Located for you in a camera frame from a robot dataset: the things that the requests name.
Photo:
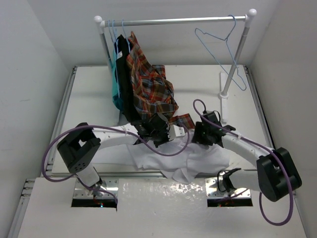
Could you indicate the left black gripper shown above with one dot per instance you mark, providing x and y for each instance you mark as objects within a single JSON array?
[{"x": 153, "y": 129}]

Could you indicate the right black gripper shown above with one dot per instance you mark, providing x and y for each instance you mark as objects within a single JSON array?
[{"x": 197, "y": 137}]

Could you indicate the white shirt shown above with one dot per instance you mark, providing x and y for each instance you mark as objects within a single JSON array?
[{"x": 179, "y": 159}]

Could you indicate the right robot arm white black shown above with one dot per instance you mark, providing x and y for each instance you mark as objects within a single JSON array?
[{"x": 275, "y": 175}]

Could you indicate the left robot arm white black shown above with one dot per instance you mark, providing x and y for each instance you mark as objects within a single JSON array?
[{"x": 78, "y": 147}]

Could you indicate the plaid shirt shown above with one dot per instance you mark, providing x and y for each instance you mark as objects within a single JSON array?
[{"x": 152, "y": 92}]

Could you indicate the black garment on hanger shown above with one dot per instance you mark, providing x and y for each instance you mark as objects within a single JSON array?
[{"x": 125, "y": 85}]

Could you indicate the teal garment on hanger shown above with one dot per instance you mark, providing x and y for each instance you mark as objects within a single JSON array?
[{"x": 116, "y": 98}]

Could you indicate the blue hanger with black garment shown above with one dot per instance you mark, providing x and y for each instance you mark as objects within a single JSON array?
[{"x": 114, "y": 32}]

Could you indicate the blue hanger with teal garment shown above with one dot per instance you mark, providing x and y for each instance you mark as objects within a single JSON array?
[{"x": 109, "y": 29}]

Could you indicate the clothes rack metal white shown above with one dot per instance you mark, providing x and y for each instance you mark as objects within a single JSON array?
[{"x": 225, "y": 78}]

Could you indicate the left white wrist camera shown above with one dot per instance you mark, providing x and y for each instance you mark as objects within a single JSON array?
[{"x": 175, "y": 132}]

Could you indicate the empty blue wire hanger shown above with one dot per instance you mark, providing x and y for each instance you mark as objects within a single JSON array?
[{"x": 216, "y": 43}]

